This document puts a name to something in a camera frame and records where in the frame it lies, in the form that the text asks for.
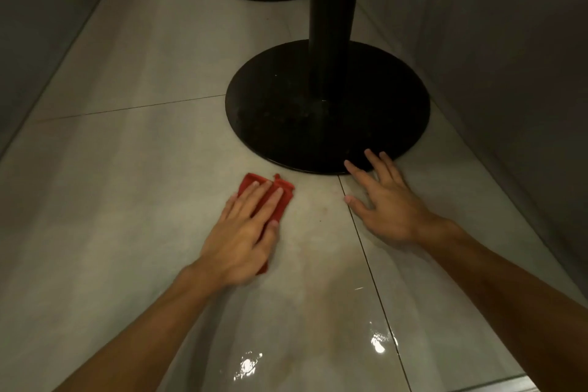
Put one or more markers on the person's right forearm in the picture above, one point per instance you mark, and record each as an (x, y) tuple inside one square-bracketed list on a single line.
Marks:
[(514, 304)]

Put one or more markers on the red cloth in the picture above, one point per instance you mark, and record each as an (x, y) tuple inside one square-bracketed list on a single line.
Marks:
[(285, 192)]

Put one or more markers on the grey bench base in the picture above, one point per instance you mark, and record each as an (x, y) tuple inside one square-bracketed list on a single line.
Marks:
[(36, 29), (505, 84)]

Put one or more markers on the person's left forearm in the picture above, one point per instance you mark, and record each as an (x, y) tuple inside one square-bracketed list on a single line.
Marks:
[(128, 336)]

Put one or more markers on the person's left hand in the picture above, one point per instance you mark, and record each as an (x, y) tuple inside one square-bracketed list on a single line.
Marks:
[(239, 249)]

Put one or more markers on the beige tiled floor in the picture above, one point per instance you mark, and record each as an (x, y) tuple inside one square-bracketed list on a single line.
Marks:
[(138, 153)]

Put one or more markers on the person's right hand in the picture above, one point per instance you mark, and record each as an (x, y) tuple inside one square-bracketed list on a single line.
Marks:
[(395, 212)]

